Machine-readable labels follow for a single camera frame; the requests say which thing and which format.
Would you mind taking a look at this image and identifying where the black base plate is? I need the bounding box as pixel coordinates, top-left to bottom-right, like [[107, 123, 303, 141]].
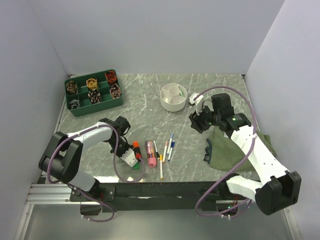
[[69, 181, 248, 213]]

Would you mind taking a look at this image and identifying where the dark floral rolled tie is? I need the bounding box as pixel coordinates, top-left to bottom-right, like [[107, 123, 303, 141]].
[[88, 89, 102, 105]]

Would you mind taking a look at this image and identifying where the pink patterned rolled tie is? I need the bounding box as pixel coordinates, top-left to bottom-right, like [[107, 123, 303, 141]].
[[109, 83, 122, 100]]

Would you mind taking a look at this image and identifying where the green compartment tray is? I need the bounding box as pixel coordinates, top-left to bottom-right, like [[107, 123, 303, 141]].
[[64, 69, 124, 117]]

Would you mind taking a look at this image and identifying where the clear pink crayon tube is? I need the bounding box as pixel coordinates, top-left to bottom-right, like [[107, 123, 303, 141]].
[[145, 140, 158, 168]]

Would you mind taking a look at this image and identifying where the white round divided container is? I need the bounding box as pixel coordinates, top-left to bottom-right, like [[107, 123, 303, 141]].
[[160, 83, 188, 112]]

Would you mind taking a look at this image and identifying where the orange white marker pen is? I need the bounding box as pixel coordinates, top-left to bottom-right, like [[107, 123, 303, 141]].
[[162, 140, 169, 164]]

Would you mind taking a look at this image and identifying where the black orange highlighter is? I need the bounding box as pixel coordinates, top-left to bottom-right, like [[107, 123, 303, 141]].
[[132, 141, 142, 162]]

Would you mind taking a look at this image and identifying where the black green highlighter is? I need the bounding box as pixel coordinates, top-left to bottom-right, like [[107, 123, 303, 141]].
[[132, 162, 140, 170]]

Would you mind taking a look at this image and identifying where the black white pen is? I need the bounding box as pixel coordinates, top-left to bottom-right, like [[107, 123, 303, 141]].
[[153, 140, 160, 161]]

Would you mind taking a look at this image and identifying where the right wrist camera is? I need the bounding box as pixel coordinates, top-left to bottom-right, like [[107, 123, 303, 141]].
[[188, 92, 205, 115]]

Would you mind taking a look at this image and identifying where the yellow white marker pen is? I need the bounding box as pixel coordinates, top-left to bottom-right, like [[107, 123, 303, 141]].
[[159, 154, 164, 180]]

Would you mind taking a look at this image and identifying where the brown rolled tie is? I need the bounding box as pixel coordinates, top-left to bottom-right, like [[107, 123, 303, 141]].
[[65, 80, 78, 95]]

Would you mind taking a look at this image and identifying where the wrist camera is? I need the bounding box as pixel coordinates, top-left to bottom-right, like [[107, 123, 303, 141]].
[[120, 149, 138, 168], [188, 92, 205, 115]]

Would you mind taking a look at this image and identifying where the grey rolled tie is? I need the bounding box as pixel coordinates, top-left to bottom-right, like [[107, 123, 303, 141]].
[[68, 99, 80, 110]]

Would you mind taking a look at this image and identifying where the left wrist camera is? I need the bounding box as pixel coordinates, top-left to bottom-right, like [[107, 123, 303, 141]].
[[120, 149, 138, 168]]

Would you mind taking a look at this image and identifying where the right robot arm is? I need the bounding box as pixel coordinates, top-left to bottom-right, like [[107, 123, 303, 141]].
[[189, 93, 302, 216]]

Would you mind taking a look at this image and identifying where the blue white marker pen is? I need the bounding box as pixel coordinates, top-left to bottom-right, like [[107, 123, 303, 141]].
[[166, 133, 174, 156]]

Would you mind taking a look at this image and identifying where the orange rolled tie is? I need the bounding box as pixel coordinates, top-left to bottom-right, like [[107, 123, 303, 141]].
[[105, 70, 118, 85]]

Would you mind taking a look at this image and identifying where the aluminium rail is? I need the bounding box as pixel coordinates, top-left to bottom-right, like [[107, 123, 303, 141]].
[[24, 181, 291, 206]]

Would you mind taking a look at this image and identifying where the green t-shirt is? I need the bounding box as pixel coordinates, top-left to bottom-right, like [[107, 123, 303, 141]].
[[207, 126, 277, 172]]

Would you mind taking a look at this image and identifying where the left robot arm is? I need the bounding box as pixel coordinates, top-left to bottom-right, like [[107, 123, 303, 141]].
[[38, 116, 138, 201]]

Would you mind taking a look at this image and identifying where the lilac white marker pen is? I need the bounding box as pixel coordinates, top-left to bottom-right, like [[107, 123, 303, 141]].
[[167, 140, 175, 162]]

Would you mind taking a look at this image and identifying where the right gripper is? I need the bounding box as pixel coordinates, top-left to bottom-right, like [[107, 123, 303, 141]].
[[189, 102, 221, 134]]

